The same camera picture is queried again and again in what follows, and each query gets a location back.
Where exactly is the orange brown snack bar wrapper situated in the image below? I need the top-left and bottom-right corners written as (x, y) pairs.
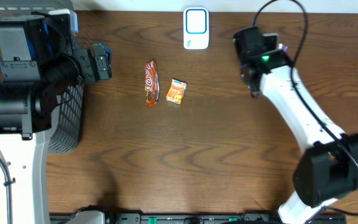
top-left (144, 60), bottom-right (160, 108)

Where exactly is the small orange snack box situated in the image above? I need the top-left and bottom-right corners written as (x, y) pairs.
top-left (166, 79), bottom-right (187, 105)

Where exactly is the red purple snack bag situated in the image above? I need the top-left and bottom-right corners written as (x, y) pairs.
top-left (278, 44), bottom-right (288, 52)

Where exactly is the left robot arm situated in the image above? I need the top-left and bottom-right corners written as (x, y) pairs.
top-left (0, 9), bottom-right (112, 223)

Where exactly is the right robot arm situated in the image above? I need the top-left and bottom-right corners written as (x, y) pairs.
top-left (232, 26), bottom-right (358, 223)

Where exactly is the white barcode scanner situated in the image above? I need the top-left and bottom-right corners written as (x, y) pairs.
top-left (183, 7), bottom-right (209, 50)

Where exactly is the grey plastic mesh basket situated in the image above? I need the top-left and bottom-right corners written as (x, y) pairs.
top-left (0, 1), bottom-right (84, 154)

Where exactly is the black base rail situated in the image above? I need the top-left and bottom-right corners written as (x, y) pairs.
top-left (50, 212), bottom-right (347, 224)

